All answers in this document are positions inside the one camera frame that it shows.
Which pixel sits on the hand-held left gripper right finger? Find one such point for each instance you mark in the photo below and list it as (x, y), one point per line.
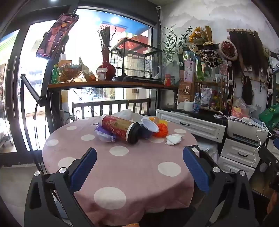
(196, 172)

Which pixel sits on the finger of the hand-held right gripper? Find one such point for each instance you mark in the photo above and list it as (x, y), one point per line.
(267, 156)

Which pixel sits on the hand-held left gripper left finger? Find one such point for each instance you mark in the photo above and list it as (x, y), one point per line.
(84, 168)

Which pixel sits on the purple plastic wrapper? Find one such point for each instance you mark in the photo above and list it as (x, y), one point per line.
(104, 135)

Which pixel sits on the red patterned canister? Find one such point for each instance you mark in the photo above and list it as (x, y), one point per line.
(115, 126)

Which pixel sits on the orange foam net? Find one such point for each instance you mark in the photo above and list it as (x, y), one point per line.
(161, 131)

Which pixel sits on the dark purple cup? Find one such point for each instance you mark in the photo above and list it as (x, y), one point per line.
(146, 133)

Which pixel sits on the white plastic bag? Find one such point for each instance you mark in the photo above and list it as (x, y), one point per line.
(124, 113)

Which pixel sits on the white drawer cabinet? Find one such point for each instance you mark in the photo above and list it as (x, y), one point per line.
(237, 155)

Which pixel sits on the white printer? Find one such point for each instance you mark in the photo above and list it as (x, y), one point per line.
(246, 133)

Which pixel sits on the green bag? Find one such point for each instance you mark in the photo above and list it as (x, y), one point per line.
(270, 115)

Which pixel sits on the pink polka-dot tablecloth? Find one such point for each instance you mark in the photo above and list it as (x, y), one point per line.
(135, 165)

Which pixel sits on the clear plastic bag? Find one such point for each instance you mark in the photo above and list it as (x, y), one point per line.
(239, 109)

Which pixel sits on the black railing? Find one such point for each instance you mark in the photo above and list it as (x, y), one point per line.
(109, 107)

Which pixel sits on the white tissue roll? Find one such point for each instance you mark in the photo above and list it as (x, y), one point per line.
(185, 105)

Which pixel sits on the clear bottle with orange label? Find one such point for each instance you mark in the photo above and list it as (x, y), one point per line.
(152, 119)

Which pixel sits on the water bottle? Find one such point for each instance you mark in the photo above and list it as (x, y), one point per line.
(196, 102)

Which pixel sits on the brown printed box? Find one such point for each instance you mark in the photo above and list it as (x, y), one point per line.
(185, 88)
(184, 99)

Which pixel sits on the white purple pouch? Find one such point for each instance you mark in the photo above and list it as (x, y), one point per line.
(206, 98)

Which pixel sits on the wooden shelf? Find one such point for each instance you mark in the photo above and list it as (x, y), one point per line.
(109, 84)

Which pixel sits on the wooden display rack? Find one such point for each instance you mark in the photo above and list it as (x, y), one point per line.
(218, 83)

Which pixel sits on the white cup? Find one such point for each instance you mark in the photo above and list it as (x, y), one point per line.
(218, 78)

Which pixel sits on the white jar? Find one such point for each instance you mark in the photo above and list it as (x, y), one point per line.
(101, 74)

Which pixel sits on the pink photo card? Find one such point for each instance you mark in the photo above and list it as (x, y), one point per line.
(189, 65)
(188, 76)

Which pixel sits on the red can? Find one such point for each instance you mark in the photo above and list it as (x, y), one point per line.
(167, 79)

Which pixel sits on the glass bowl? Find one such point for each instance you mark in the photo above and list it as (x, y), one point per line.
(70, 72)

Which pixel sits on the green soda bottle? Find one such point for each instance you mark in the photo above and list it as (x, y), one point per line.
(55, 75)

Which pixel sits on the snack bag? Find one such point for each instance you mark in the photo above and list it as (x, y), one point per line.
(86, 69)

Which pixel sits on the black framed glass door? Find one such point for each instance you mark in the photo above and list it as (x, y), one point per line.
(21, 87)

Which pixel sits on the red vase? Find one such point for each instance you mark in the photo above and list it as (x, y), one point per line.
(106, 65)

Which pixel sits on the dark hair extensions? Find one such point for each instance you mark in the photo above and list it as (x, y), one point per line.
(248, 50)

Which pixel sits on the round decorative hat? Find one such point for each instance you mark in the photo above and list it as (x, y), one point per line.
(228, 49)

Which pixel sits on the decorative headpiece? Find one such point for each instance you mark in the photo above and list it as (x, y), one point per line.
(209, 57)

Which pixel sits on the dried stems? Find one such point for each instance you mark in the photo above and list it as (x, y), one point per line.
(104, 39)

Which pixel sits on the green plant stems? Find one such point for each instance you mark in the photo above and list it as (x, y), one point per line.
(172, 43)

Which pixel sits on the smartphone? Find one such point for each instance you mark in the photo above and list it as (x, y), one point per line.
(57, 36)

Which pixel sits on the sunflower bouquet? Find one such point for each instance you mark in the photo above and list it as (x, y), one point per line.
(200, 35)

